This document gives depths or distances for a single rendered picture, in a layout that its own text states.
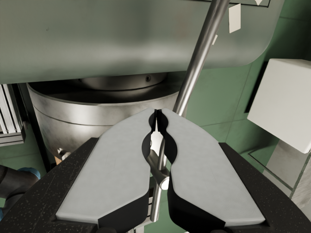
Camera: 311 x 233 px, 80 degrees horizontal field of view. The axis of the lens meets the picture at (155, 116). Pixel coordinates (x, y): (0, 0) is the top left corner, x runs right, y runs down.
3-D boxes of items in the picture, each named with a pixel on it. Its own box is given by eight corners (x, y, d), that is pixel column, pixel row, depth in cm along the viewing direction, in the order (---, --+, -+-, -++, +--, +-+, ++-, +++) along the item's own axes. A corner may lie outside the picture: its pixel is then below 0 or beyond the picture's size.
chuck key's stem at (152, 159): (141, 140, 34) (173, 187, 25) (130, 142, 33) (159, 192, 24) (142, 129, 33) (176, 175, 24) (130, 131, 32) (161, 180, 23)
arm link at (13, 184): (12, 156, 55) (3, 185, 46) (47, 170, 62) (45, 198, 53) (-7, 174, 55) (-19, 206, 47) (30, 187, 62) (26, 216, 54)
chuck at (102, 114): (33, 57, 45) (10, 121, 20) (152, 52, 57) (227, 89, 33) (36, 71, 47) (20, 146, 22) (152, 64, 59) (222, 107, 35)
